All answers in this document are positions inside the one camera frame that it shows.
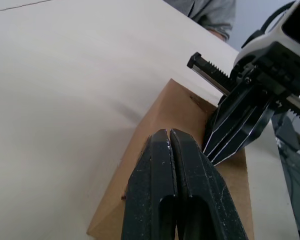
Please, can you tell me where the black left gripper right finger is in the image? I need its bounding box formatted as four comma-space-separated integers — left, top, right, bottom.
169, 128, 249, 240

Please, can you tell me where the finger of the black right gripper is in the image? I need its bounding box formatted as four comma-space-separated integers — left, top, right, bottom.
208, 99, 275, 166
201, 84, 256, 158

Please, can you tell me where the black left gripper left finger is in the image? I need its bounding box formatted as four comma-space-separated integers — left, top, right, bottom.
120, 128, 179, 240

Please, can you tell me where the small brown cardboard box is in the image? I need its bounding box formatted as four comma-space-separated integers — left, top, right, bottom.
86, 78, 255, 240

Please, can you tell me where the dark grey metal structure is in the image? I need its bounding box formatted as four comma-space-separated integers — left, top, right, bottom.
271, 111, 300, 240

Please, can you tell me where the person in grey shirt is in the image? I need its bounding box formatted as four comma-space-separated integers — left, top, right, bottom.
163, 0, 237, 41

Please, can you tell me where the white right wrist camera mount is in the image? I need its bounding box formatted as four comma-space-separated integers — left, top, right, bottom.
232, 0, 300, 69

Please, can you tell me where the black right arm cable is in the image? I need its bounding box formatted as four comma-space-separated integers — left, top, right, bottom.
240, 4, 296, 50

